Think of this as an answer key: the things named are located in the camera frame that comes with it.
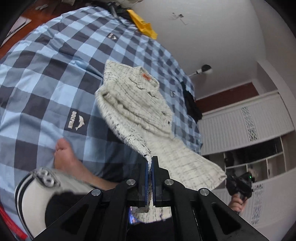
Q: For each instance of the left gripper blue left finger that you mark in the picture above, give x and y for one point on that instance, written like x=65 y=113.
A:
x=143 y=183

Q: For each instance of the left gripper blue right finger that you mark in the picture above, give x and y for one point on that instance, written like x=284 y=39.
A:
x=160 y=195

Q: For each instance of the cream plaid tweed shirt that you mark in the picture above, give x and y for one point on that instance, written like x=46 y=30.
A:
x=131 y=104

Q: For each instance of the black clothes on bed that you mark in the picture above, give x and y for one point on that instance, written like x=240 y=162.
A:
x=192 y=110

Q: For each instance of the person's right hand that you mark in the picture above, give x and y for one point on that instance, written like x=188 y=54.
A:
x=237 y=204

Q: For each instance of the white louvered wardrobe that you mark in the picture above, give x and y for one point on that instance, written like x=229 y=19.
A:
x=256 y=135

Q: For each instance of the person's bare foot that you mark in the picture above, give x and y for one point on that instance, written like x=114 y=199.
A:
x=66 y=161

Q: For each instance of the dark red wooden door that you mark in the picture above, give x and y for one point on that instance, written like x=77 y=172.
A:
x=227 y=97

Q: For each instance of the blue checkered bed sheet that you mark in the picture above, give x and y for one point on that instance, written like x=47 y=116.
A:
x=48 y=82

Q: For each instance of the yellow plastic bag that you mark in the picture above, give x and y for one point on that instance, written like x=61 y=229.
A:
x=144 y=27

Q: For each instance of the black white wall lamp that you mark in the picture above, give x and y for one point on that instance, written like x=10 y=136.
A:
x=205 y=69

